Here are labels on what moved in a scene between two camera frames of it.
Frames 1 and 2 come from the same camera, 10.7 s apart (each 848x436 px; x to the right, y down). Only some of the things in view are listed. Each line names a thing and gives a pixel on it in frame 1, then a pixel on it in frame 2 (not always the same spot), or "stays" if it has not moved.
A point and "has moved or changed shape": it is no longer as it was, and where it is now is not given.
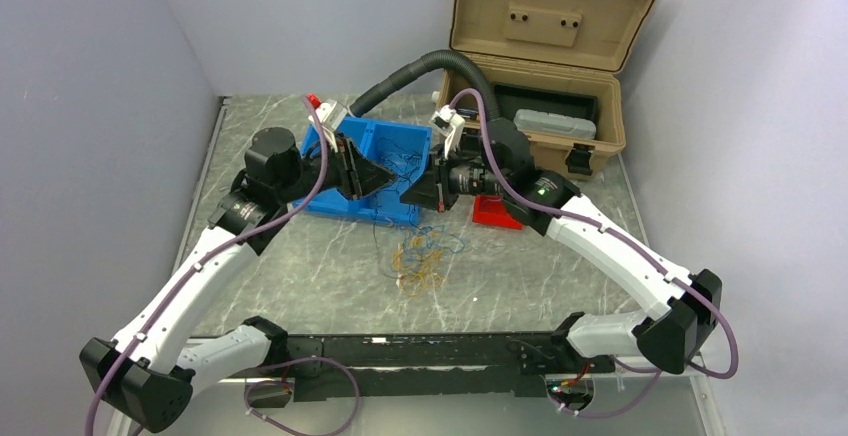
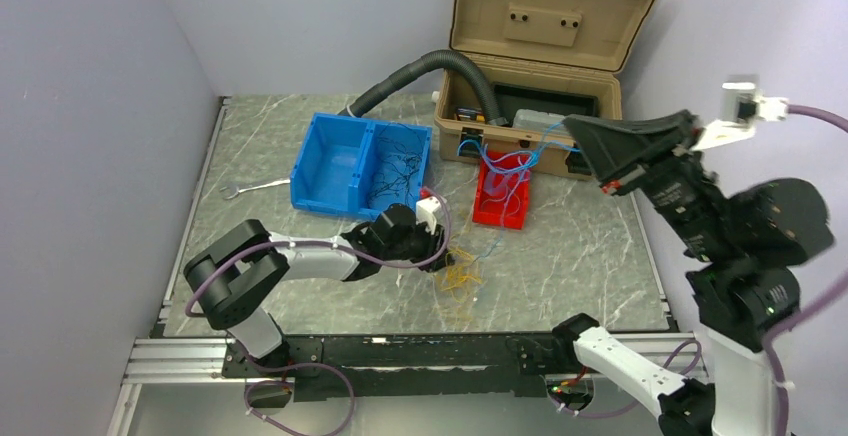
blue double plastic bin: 400,148 stays
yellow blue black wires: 417,257 has moved or changed shape
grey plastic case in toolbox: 547,122 stays
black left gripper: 357,174 -> 433,243
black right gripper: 432,190 -> 614,149
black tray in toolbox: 511,98 stays
